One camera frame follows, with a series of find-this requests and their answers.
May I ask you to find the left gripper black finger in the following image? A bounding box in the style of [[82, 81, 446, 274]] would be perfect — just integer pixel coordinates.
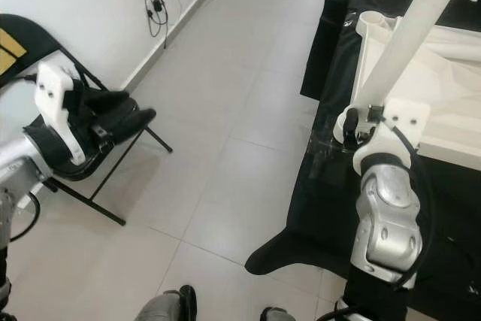
[[113, 108, 157, 141], [86, 89, 132, 113]]

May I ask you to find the white plastic table leg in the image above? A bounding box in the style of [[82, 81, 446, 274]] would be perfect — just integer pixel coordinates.
[[352, 0, 474, 111]]

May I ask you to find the white plastic children table top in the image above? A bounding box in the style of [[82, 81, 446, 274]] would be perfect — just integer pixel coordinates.
[[334, 11, 481, 171]]

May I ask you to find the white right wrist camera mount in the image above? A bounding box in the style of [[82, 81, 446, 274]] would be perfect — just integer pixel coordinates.
[[353, 98, 431, 171]]

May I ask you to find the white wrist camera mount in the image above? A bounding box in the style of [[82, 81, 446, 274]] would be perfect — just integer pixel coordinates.
[[35, 60, 87, 165], [353, 98, 431, 171]]

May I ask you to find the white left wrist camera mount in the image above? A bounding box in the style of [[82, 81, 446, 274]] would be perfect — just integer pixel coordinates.
[[35, 60, 87, 165]]

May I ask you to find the black wall cable bundle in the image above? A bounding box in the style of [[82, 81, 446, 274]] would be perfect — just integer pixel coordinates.
[[116, 0, 226, 47]]

